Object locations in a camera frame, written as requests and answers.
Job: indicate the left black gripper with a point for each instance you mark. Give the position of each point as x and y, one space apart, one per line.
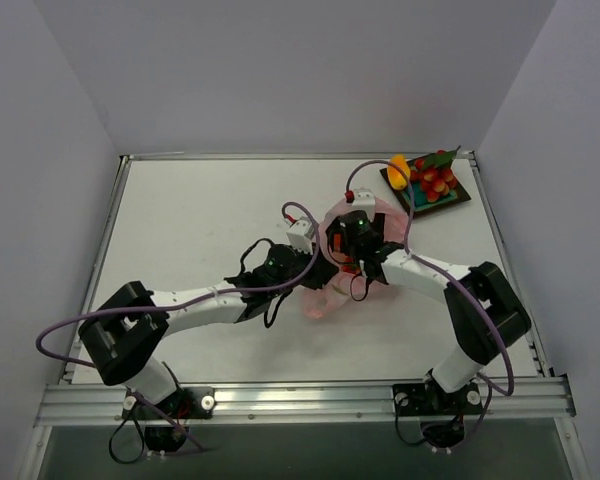
322 270

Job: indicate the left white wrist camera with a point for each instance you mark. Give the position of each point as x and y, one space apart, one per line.
301 235

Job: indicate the aluminium front rail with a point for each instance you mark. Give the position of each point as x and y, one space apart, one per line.
296 402

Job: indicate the yellow fake mango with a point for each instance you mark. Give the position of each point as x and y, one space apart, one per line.
398 172

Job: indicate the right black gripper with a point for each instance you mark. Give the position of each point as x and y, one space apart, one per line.
340 245

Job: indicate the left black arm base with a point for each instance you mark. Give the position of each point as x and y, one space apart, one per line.
160 428

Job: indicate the pink plastic bag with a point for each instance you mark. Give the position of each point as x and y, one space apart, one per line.
317 304

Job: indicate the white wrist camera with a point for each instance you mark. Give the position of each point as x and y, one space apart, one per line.
301 235
361 199

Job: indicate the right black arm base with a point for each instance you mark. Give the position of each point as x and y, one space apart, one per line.
445 420

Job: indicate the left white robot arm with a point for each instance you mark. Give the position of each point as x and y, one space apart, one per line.
121 341

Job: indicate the brown teal square plate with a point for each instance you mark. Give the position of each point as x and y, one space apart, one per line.
422 208

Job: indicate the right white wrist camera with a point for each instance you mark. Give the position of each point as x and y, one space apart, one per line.
361 199

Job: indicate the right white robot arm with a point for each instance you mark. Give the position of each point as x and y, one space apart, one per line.
486 314

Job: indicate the red fake fruit bunch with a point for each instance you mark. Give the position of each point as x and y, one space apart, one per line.
434 176

